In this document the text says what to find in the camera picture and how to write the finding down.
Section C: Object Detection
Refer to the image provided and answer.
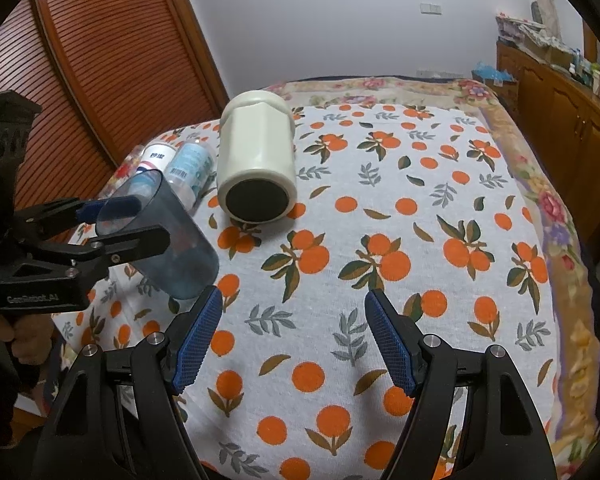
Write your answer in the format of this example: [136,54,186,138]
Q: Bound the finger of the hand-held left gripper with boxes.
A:
[10,225,172,287]
[12,196,142,241]

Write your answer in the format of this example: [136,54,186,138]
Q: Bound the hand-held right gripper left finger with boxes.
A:
[32,285,224,480]

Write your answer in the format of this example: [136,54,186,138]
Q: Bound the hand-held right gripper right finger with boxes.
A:
[364,288,573,480]

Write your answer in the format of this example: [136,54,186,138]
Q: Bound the blue translucent cup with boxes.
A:
[95,170,221,300]

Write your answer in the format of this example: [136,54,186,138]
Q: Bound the cream ceramic cup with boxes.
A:
[216,90,298,223]

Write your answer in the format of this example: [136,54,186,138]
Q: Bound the person's left hand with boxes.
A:
[0,310,57,392]

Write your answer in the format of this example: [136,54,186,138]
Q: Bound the white bottle striped label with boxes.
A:
[127,142,181,191]

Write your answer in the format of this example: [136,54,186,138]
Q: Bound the light blue bottle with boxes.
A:
[165,140,216,211]

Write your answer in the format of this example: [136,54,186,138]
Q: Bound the brown slatted wardrobe door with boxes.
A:
[0,0,229,241]

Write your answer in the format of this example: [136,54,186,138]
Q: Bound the orange fruit print cloth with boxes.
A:
[50,102,561,480]

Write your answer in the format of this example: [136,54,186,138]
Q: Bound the floral blanket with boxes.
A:
[267,76,600,480]

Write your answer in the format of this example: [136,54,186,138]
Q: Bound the wooden cabinet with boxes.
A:
[495,40,600,261]

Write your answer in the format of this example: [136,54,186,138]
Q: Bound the blue plastic bag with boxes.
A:
[472,60,518,86]

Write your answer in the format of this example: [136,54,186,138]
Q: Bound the pile of floral cloths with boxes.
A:
[495,12,576,68]

